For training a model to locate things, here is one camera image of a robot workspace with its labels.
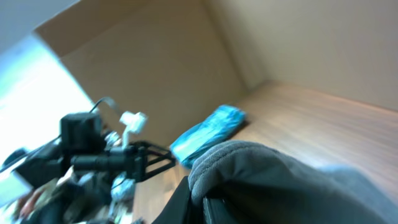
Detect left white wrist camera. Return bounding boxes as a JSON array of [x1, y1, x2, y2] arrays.
[[119, 111, 147, 149]]

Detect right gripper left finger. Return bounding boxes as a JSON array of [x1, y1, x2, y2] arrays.
[[152, 176, 202, 224]]

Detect folded blue denim jeans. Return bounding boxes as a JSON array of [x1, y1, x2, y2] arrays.
[[170, 105, 246, 169]]

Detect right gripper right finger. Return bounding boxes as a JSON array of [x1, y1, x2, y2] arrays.
[[203, 197, 246, 224]]

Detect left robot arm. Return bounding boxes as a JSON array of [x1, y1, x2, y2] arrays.
[[1, 111, 176, 223]]

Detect grey shorts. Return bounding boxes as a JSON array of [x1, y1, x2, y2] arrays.
[[188, 141, 397, 223]]

